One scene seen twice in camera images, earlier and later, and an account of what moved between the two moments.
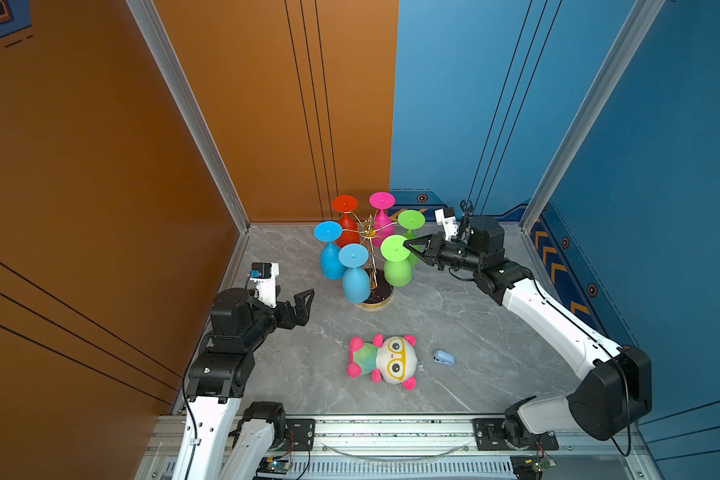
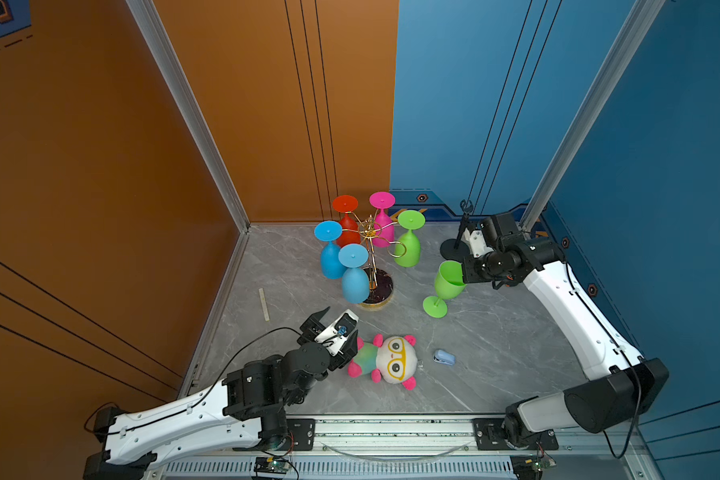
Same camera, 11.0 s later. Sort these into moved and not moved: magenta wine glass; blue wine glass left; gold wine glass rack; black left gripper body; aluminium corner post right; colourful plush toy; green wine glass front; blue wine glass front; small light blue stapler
Moved: green wine glass front; black left gripper body
Not moved: gold wine glass rack; blue wine glass front; aluminium corner post right; blue wine glass left; magenta wine glass; small light blue stapler; colourful plush toy
